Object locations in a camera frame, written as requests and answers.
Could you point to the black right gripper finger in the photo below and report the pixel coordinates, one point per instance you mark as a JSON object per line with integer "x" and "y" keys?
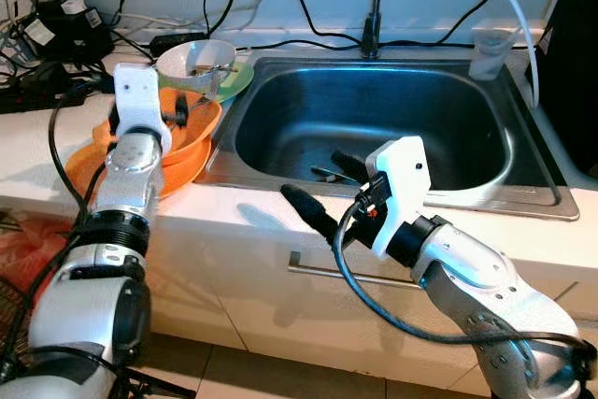
{"x": 355, "y": 168}
{"x": 313, "y": 214}

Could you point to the orange plastic bowl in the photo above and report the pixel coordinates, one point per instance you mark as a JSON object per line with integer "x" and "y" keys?
{"x": 201, "y": 123}

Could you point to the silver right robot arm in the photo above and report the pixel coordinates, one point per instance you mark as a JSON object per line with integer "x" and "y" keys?
{"x": 476, "y": 287}

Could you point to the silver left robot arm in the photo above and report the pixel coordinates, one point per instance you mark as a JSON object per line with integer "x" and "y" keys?
{"x": 93, "y": 306}

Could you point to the white bowl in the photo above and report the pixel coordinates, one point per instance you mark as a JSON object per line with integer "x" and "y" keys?
{"x": 182, "y": 63}

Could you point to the orange plastic plate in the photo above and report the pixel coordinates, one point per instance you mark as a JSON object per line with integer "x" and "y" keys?
{"x": 182, "y": 175}

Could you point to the green plate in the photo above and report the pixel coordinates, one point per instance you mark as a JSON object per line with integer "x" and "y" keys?
{"x": 238, "y": 81}

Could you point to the small black power strip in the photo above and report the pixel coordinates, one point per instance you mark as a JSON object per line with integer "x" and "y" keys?
{"x": 173, "y": 42}

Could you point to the stainless steel sink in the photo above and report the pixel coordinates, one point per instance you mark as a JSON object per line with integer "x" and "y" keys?
{"x": 420, "y": 119}

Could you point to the white sink cabinet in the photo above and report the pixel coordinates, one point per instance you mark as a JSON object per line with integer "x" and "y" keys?
{"x": 243, "y": 315}

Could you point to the black power adapter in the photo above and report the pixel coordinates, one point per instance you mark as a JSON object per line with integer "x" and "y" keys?
{"x": 70, "y": 35}

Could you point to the long black power strip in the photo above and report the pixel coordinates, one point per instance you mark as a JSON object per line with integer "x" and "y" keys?
{"x": 37, "y": 91}

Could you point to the chrome faucet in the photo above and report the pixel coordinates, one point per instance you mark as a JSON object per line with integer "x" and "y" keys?
{"x": 374, "y": 7}

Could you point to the clear glass cup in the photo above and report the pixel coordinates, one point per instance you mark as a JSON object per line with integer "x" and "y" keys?
{"x": 491, "y": 58}

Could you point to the red plastic bag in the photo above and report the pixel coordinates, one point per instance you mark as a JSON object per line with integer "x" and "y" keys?
{"x": 19, "y": 245}

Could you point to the black metal stand leg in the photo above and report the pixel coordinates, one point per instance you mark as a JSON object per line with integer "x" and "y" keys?
{"x": 159, "y": 383}

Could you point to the dark wicker basket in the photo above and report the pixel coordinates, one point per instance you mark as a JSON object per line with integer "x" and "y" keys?
{"x": 9, "y": 324}

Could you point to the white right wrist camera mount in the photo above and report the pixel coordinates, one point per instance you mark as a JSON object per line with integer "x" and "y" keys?
{"x": 402, "y": 184}

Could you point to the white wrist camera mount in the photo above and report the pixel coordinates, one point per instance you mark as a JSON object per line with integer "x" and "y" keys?
{"x": 140, "y": 100}
{"x": 402, "y": 184}

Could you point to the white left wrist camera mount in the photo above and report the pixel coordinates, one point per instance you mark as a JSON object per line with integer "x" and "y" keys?
{"x": 140, "y": 100}

